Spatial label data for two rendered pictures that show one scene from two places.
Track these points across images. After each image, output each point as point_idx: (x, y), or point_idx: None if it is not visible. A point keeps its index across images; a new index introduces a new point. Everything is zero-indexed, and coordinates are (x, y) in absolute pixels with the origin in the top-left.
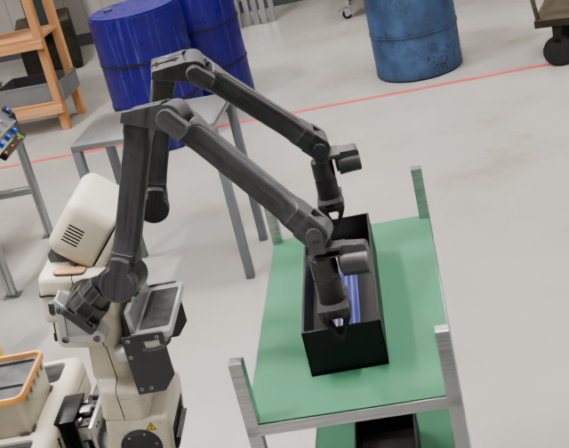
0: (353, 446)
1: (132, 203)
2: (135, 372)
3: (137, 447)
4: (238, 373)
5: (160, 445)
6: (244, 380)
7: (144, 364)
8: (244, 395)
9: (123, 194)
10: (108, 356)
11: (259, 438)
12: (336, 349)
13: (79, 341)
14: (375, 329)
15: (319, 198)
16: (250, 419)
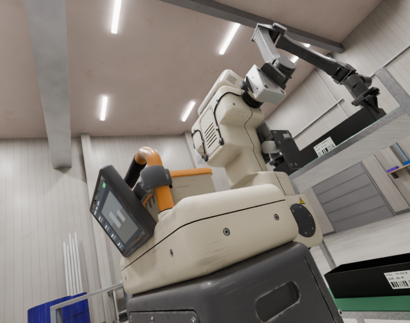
0: (339, 300)
1: (273, 46)
2: (284, 152)
3: (300, 219)
4: (387, 70)
5: (312, 217)
6: (392, 75)
7: (287, 148)
8: (397, 82)
9: (268, 43)
10: (255, 157)
11: None
12: (380, 116)
13: (273, 90)
14: (384, 111)
15: (275, 157)
16: (409, 95)
